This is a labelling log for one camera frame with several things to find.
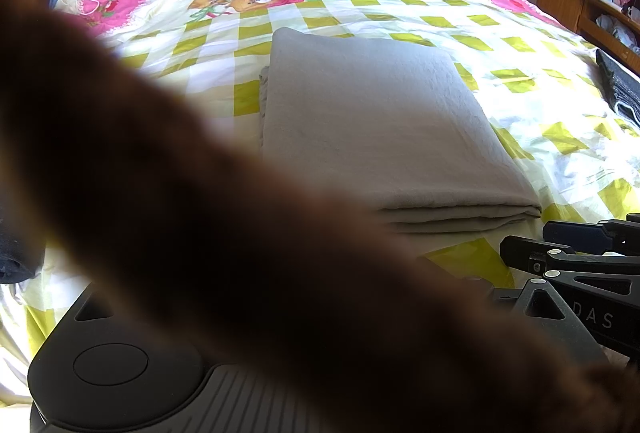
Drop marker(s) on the dark jeans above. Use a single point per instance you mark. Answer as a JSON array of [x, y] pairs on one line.
[[620, 83]]

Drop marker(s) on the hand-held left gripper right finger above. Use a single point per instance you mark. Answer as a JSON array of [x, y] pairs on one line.
[[575, 333]]

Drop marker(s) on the dark blue cloth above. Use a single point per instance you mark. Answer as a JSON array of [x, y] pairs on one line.
[[17, 258]]

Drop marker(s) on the white crumpled cloth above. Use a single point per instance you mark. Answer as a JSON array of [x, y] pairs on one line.
[[617, 29]]

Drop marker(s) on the wooden bedside shelf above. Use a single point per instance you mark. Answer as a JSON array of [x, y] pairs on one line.
[[560, 0]]

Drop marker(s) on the brown fuzzy cloth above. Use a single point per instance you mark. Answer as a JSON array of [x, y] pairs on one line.
[[210, 223]]

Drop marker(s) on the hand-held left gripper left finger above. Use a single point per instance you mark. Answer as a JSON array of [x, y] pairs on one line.
[[92, 303]]

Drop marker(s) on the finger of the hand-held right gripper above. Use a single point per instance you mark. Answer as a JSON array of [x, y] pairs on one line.
[[615, 313], [590, 235]]

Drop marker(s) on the printed checkered quilt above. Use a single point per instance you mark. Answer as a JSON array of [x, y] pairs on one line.
[[325, 8]]

